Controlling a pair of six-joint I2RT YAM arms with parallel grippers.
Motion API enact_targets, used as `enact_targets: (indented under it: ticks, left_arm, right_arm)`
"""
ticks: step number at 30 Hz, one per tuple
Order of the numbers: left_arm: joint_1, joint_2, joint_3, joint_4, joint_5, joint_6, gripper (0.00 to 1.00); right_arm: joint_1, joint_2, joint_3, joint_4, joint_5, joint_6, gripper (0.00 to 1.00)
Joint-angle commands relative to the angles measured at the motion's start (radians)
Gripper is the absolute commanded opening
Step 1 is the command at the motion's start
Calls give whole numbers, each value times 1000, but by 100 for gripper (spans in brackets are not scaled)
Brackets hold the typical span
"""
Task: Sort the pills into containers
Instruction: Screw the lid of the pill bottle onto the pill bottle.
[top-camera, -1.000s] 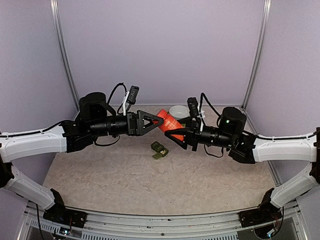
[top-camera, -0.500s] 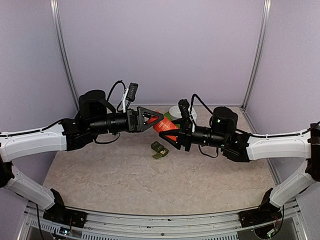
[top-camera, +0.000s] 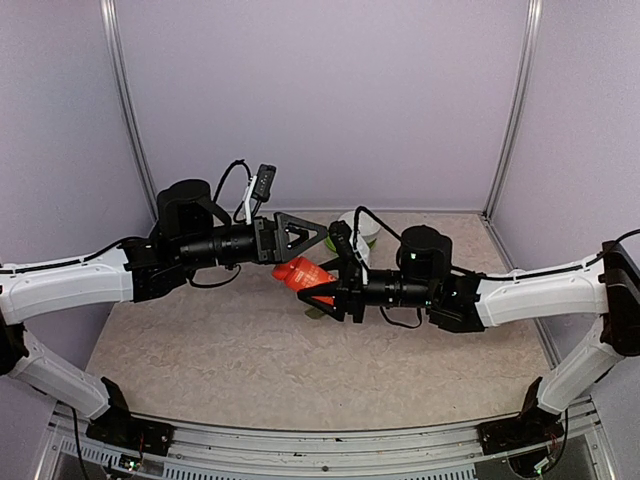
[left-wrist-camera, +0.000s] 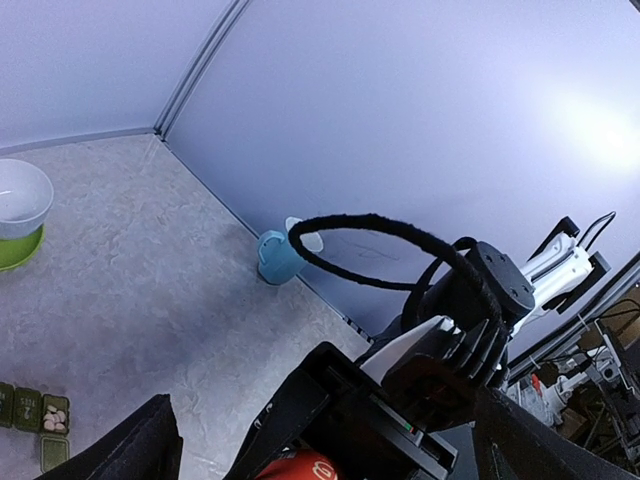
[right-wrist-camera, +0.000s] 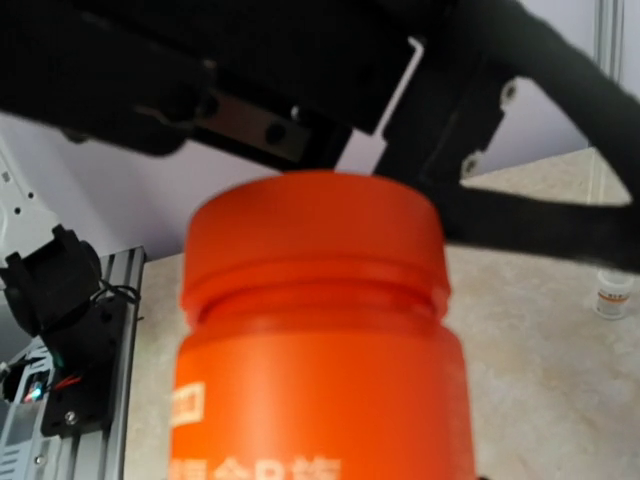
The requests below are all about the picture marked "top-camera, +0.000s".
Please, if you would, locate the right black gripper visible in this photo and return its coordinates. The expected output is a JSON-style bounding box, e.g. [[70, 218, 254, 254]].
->
[[298, 254, 437, 322]]

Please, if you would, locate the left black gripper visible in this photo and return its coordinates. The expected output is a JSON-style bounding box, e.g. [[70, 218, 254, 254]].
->
[[177, 211, 328, 271]]

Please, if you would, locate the red cylindrical container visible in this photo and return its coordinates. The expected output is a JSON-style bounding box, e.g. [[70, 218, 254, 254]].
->
[[271, 257, 336, 292]]

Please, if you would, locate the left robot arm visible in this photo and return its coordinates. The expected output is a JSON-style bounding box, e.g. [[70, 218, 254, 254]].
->
[[1, 179, 327, 445]]

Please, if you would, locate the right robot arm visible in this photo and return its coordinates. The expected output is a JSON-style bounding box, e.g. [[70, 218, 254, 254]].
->
[[297, 222, 639, 444]]

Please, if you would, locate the green plate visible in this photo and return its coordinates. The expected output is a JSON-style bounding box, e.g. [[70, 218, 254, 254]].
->
[[324, 237, 377, 253]]

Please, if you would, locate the white ceramic bowl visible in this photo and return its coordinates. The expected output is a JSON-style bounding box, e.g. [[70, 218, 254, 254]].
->
[[338, 210, 381, 243]]

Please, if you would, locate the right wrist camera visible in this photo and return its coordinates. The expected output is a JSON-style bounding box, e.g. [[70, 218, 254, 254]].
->
[[329, 220, 370, 267]]

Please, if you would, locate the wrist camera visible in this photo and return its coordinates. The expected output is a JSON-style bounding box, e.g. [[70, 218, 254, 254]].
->
[[233, 164, 277, 224], [329, 220, 370, 267]]

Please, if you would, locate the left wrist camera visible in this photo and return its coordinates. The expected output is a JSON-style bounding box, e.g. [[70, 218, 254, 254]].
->
[[233, 164, 277, 224]]

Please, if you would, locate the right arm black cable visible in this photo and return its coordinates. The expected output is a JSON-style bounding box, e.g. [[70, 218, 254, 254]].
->
[[352, 205, 404, 246]]

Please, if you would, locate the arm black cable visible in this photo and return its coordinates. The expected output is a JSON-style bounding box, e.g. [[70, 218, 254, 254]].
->
[[214, 158, 254, 211], [352, 205, 404, 246]]

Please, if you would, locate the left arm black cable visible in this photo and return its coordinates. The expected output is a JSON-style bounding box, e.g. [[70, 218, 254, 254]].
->
[[214, 158, 254, 211]]

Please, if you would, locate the front aluminium rail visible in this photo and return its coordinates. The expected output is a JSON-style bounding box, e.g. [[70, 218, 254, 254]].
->
[[30, 397, 620, 479]]

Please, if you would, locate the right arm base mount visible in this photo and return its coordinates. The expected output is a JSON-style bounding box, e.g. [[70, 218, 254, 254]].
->
[[476, 377, 565, 455]]

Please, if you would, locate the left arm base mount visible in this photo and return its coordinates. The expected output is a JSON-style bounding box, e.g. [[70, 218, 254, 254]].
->
[[86, 377, 175, 457]]

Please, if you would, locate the left aluminium frame post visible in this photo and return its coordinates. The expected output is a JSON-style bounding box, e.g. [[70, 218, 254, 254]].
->
[[100, 0, 158, 222]]

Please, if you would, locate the aluminium frame post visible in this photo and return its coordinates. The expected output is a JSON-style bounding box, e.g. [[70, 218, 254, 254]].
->
[[483, 0, 543, 222], [100, 0, 158, 222]]

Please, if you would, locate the right aluminium frame post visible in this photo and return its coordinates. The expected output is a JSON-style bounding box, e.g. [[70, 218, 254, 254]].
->
[[483, 0, 543, 222]]

